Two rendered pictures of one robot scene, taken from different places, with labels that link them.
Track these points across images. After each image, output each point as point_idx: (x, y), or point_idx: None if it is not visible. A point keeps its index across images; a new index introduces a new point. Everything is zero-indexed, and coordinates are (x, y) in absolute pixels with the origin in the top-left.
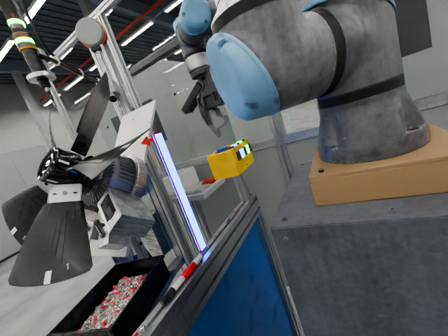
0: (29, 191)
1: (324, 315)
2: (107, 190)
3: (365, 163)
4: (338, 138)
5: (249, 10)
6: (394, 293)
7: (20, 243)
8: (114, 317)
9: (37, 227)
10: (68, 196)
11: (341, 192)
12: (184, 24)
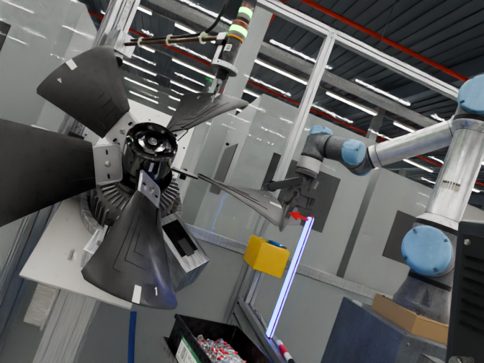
0: (72, 140)
1: None
2: (176, 214)
3: (433, 320)
4: (421, 300)
5: (456, 235)
6: None
7: None
8: None
9: (130, 218)
10: (151, 196)
11: (424, 330)
12: (349, 153)
